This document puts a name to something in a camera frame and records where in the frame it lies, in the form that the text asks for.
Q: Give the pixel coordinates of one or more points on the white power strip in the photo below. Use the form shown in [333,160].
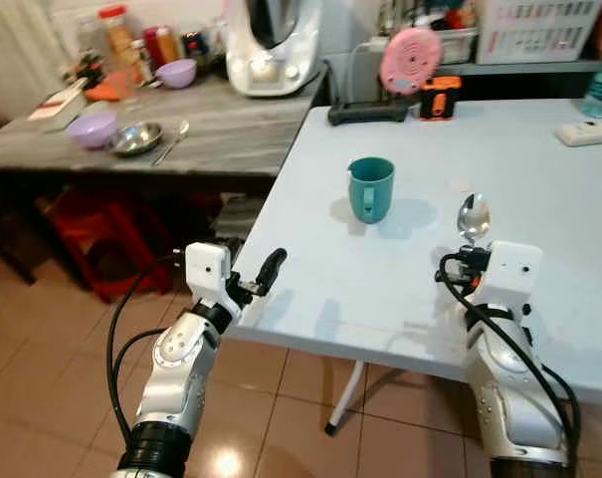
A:
[586,132]

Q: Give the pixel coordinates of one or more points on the black power strip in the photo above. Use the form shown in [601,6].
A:
[368,113]

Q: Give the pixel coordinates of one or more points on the large white plastic basket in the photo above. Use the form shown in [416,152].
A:
[539,30]

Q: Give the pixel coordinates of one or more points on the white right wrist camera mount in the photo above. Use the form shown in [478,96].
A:
[509,271]

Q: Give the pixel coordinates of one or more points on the red plastic stool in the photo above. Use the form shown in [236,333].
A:
[111,239]

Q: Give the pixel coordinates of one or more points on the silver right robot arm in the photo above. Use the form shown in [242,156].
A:
[511,383]

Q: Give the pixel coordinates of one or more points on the slim steel spoon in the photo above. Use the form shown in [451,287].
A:
[178,131]

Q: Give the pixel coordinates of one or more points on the red-lidded jar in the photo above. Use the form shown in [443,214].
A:
[118,40]

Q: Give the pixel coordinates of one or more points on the white and red flat box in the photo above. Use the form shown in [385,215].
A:
[57,102]

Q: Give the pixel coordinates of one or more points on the large purple plastic bowl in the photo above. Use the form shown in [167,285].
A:
[92,129]

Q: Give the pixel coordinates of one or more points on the small purple plastic bowl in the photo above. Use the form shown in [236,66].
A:
[176,74]

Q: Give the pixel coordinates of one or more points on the small white plastic basket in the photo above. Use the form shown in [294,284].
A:
[458,46]

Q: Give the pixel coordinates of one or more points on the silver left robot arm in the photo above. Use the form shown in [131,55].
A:
[176,373]

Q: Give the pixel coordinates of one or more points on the teal plastic mug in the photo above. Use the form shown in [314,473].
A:
[371,191]

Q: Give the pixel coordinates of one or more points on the orange and black device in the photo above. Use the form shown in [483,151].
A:
[440,98]

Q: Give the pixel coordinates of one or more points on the pink round gadget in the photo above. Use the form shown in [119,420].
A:
[410,58]

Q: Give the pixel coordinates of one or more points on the orange plastic item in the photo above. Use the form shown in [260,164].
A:
[111,88]

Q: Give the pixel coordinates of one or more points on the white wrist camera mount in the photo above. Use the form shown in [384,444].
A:
[509,271]
[205,269]

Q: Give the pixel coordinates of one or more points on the white table leg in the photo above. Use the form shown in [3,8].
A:
[344,398]

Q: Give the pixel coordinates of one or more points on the steel bowl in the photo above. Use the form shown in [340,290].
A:
[136,139]

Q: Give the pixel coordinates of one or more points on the white kitchen appliance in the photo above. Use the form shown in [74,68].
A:
[273,60]

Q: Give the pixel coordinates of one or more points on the grey wood-pattern side table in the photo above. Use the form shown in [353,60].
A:
[231,124]

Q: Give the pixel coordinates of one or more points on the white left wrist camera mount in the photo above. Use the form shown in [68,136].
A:
[205,269]

